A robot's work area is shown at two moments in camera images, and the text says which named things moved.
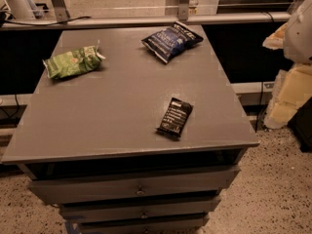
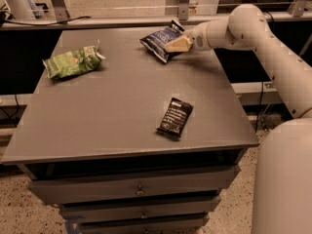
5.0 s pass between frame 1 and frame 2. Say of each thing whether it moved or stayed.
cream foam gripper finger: moved
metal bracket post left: stayed
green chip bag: stayed
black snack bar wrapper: stayed
